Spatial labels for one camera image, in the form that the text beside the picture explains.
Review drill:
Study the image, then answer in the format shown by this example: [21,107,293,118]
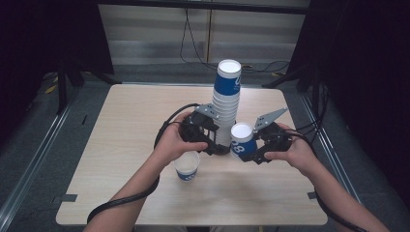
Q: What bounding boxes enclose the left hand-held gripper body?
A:
[178,102,221,154]

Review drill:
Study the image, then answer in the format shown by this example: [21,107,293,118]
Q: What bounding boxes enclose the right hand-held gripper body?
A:
[253,106,294,156]

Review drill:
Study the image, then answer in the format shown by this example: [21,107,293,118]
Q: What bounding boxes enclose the blue white paper cup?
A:
[229,122,259,162]
[173,150,201,184]

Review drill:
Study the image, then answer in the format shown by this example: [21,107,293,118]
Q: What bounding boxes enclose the stack of paper cups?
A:
[211,59,243,153]

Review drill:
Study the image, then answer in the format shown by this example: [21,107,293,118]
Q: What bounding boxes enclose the person's right hand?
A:
[264,123,324,178]

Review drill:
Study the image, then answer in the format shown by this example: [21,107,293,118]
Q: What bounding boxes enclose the person's left hand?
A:
[150,110,209,169]

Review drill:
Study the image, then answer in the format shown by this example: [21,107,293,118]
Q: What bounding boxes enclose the black metal stand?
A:
[261,66,323,95]
[56,62,122,116]

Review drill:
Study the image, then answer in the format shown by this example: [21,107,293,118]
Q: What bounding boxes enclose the black curtain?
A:
[0,0,114,149]
[285,0,410,207]

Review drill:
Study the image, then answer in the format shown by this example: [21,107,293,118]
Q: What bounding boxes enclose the black metal beam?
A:
[97,0,312,15]

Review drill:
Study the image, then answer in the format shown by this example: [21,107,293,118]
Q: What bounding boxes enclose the black stand cables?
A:
[296,83,331,156]

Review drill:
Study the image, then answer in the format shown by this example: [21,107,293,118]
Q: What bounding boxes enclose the metal floor rail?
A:
[0,85,82,226]
[299,93,379,232]

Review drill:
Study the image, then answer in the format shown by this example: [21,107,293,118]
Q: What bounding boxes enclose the black floor cable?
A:
[241,59,291,76]

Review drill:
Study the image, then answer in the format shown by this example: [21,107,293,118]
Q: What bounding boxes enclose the hanging black wall cable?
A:
[179,8,218,71]

